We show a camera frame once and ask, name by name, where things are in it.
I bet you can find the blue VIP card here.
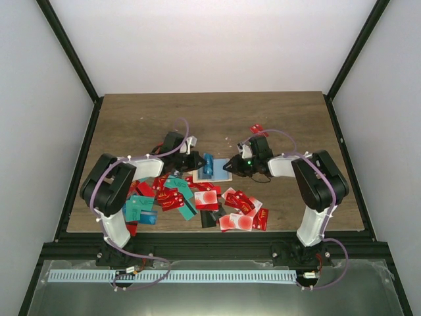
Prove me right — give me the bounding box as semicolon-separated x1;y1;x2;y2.
198;153;214;180
212;159;230;182

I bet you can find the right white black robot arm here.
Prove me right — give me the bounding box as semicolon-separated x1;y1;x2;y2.
223;135;349;265

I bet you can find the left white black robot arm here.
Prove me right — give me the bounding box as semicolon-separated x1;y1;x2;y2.
80;132;205;266

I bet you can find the red stripe card back left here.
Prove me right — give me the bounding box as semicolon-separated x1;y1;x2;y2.
152;143;163;155

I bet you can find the red gold card top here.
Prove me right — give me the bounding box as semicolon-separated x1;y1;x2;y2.
185;176;214;191

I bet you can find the red gold VIP card right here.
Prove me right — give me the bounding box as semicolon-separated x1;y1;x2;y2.
225;190;255;215

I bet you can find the red gold vip card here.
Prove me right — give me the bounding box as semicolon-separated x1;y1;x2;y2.
225;190;255;215
155;188;185;211

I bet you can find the red gold VIP card centre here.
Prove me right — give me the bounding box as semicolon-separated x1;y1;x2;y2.
155;188;185;211

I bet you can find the red card lone back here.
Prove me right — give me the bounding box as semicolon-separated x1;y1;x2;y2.
249;124;264;134

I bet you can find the red white circle card centre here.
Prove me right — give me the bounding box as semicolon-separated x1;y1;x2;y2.
194;190;218;211

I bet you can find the red white circle card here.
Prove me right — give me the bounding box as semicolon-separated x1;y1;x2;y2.
218;213;253;231
194;190;218;211

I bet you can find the teal VIP card upper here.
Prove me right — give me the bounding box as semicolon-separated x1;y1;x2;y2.
164;176;198;221

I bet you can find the teal vip card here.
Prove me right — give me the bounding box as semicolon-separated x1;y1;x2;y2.
164;176;198;221
125;195;155;222

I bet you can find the red card far right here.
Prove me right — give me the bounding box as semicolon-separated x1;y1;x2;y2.
253;208;269;231

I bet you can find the red white circle card bottom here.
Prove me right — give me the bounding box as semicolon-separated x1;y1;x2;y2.
218;213;253;231

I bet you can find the black card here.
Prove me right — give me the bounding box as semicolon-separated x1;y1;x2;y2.
200;210;227;228

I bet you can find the blue chip card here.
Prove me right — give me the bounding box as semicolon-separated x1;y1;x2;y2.
138;210;157;225

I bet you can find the teal VIP card lower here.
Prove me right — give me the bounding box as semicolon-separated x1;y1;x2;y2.
125;195;155;222

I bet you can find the dark red stripe card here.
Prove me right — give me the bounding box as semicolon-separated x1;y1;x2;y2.
126;221;138;236

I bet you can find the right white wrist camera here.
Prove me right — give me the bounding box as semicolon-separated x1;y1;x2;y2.
237;142;253;159

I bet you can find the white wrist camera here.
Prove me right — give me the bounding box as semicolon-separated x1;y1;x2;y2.
180;136;197;155
237;142;253;159

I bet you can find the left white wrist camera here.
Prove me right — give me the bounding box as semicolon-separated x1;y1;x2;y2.
180;136;197;155

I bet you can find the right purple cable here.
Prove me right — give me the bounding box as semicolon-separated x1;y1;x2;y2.
243;128;350;291

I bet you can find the light blue slotted cable duct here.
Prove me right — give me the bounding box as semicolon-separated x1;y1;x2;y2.
47;269;297;284

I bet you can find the black aluminium front rail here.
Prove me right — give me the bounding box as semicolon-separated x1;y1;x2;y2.
40;231;391;266

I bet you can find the black frame post left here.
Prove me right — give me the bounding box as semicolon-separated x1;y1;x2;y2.
35;0;101;103

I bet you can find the black frame post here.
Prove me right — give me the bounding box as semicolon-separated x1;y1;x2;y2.
35;0;101;103
327;0;391;99

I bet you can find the black frame post right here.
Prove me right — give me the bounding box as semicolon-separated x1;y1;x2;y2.
327;0;391;99

